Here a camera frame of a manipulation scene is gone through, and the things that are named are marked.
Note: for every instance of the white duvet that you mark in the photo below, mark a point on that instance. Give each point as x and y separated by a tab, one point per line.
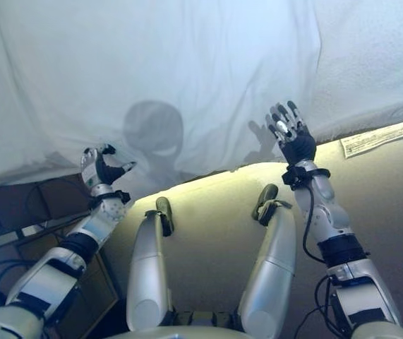
151	70

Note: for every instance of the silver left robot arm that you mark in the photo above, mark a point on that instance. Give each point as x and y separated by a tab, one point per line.
46	282

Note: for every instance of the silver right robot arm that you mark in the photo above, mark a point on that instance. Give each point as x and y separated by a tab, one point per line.
342	247

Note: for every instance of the silver robot torso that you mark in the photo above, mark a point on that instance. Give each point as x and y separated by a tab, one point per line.
187	330

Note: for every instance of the white printed label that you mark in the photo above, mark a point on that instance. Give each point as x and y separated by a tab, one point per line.
384	138

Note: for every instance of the silver left robot leg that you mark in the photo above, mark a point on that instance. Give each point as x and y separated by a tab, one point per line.
148	275

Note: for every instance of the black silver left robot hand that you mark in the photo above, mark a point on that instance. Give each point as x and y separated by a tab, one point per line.
106	171

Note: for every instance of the silver right robot leg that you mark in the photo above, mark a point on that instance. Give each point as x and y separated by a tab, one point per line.
268	282

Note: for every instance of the silver robot leg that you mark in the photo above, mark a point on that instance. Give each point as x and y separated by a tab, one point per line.
148	275
268	282

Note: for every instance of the brown wooden nightstand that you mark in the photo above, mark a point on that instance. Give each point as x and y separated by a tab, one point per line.
95	293

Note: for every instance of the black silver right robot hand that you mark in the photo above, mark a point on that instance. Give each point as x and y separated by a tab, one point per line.
298	144

